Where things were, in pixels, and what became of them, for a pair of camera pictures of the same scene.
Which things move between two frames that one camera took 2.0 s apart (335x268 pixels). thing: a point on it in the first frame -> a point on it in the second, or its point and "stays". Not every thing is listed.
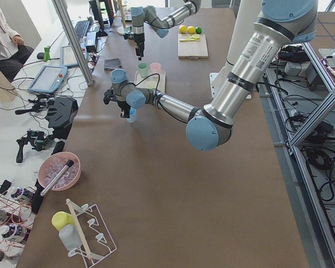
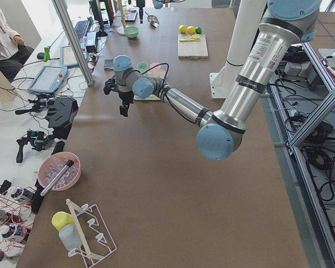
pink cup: [155, 66] stays
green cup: [143, 67] stays
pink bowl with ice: [52, 164] stays
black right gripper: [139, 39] -> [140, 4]
